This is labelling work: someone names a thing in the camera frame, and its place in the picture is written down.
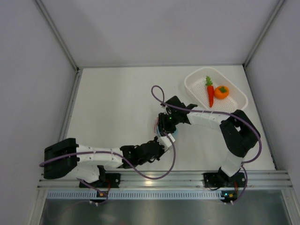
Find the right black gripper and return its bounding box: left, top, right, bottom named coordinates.
left=157, top=112, right=180, bottom=136

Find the clear zip top bag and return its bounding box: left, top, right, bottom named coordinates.
left=153, top=117, right=178, bottom=138

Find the orange fake carrot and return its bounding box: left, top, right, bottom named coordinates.
left=205, top=76, right=214, bottom=108

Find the orange fake persimmon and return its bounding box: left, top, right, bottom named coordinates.
left=214, top=86, right=229, bottom=99

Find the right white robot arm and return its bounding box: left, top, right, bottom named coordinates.
left=157, top=96, right=261, bottom=186

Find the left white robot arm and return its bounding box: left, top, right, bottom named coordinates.
left=40, top=137, right=165, bottom=187

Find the white perforated plastic basket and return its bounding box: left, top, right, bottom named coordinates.
left=184, top=67, right=248, bottom=123

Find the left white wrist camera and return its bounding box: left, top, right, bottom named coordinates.
left=158, top=134, right=175, bottom=152

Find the white slotted cable duct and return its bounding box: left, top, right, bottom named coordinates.
left=46, top=190, right=236, bottom=200

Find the left black base bracket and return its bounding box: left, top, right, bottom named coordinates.
left=89, top=173, right=121, bottom=188

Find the black base bracket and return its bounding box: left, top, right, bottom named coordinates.
left=89, top=173, right=121, bottom=188
left=203, top=172, right=223, bottom=190

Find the right black base bracket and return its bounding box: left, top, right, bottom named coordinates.
left=203, top=172, right=223, bottom=190

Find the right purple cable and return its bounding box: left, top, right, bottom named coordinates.
left=151, top=85, right=262, bottom=204

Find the aluminium mounting rail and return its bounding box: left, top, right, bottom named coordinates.
left=37, top=170, right=293, bottom=190

